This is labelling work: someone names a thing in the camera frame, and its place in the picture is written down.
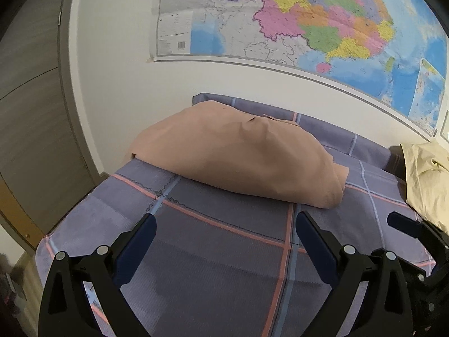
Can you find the pale yellow garment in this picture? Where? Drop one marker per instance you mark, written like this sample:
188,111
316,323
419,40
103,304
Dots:
428,182

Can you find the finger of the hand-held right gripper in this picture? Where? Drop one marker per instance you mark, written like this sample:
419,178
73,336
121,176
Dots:
407,224
417,270

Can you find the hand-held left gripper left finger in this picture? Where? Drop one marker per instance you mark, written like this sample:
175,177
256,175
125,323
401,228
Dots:
135,249

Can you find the dark object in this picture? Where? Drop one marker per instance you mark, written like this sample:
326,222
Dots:
7,288

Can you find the grey wooden door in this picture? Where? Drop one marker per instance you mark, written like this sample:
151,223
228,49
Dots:
31,112

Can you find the pink jacket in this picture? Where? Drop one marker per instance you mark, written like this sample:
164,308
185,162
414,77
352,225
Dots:
245,158

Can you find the purple plaid bed sheet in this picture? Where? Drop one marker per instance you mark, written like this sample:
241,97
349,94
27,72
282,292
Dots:
217,252

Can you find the white wall socket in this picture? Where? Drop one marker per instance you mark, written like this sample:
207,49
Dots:
445,126

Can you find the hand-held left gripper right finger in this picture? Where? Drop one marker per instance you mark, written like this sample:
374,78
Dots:
315,245

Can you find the colourful wall map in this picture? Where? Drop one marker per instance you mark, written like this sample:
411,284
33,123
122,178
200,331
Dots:
315,24

